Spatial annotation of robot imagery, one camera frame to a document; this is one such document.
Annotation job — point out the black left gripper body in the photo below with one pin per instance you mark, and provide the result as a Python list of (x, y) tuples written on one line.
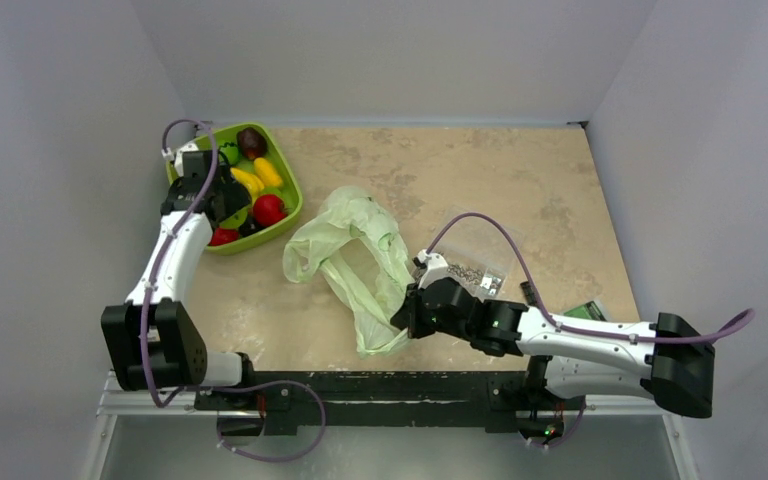
[(233, 197)]

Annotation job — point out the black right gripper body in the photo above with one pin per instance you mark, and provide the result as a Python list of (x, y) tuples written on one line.
[(414, 314)]

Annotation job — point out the red fake tomato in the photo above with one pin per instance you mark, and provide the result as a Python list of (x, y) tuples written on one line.
[(268, 211)]

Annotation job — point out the pale green plastic bag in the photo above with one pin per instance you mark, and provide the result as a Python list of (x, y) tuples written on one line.
[(355, 245)]

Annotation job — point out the green fake apple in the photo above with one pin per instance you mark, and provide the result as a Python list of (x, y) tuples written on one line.
[(234, 221)]

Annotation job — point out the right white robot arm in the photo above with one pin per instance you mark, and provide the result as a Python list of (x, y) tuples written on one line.
[(577, 357)]

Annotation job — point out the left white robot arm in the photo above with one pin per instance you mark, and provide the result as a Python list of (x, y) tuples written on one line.
[(150, 337)]

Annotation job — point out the yellow fake banana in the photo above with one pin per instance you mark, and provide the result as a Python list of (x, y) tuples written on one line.
[(251, 182)]

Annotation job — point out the dark fake plum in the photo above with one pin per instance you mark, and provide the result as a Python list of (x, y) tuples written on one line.
[(249, 227)]

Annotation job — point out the red fake pomegranate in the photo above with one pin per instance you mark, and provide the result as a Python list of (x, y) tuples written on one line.
[(222, 236)]

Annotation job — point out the light green fake starfruit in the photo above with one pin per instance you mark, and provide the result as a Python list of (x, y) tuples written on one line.
[(272, 191)]

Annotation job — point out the green fake watermelon ball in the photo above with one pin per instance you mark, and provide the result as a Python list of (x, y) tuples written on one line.
[(229, 153)]

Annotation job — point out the yellow fake lemon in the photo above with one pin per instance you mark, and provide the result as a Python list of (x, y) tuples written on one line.
[(267, 173)]

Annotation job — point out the dark maroon fake fruit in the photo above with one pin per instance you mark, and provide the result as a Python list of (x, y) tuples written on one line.
[(251, 143)]

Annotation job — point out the green plastic tray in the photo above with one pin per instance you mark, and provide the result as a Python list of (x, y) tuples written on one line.
[(196, 165)]

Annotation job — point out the green bit box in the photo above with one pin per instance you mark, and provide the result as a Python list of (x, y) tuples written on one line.
[(590, 310)]

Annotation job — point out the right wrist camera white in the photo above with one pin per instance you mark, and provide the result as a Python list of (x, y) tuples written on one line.
[(430, 267)]

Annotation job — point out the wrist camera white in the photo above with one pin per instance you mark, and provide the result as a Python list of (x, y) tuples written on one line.
[(430, 267), (174, 157)]

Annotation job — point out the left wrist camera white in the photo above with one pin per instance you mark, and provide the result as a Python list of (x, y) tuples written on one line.
[(174, 157)]

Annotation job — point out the black aluminium base frame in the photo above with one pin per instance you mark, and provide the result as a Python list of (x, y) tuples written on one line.
[(494, 401)]

